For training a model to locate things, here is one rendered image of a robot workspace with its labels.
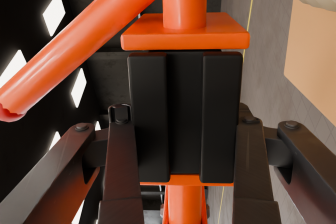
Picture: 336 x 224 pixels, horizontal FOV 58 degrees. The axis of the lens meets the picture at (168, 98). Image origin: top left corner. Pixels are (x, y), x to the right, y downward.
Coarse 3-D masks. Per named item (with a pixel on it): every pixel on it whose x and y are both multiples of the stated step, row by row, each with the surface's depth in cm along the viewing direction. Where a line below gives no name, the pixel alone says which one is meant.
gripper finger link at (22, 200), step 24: (72, 144) 13; (48, 168) 11; (72, 168) 12; (96, 168) 15; (24, 192) 10; (48, 192) 10; (72, 192) 12; (0, 216) 9; (24, 216) 9; (48, 216) 10; (72, 216) 12
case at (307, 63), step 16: (304, 16) 32; (320, 16) 29; (304, 32) 32; (320, 32) 29; (288, 48) 37; (304, 48) 32; (320, 48) 29; (288, 64) 37; (304, 64) 32; (320, 64) 29; (304, 80) 32; (320, 80) 29; (320, 96) 29
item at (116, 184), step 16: (112, 112) 15; (128, 112) 15; (112, 128) 14; (128, 128) 14; (112, 144) 13; (128, 144) 13; (112, 160) 12; (128, 160) 12; (112, 176) 11; (128, 176) 11; (112, 192) 10; (128, 192) 10; (112, 208) 8; (128, 208) 8
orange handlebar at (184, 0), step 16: (176, 0) 14; (192, 0) 14; (176, 16) 14; (192, 16) 14; (176, 192) 18; (192, 192) 18; (160, 208) 22; (176, 208) 19; (192, 208) 19; (208, 208) 22
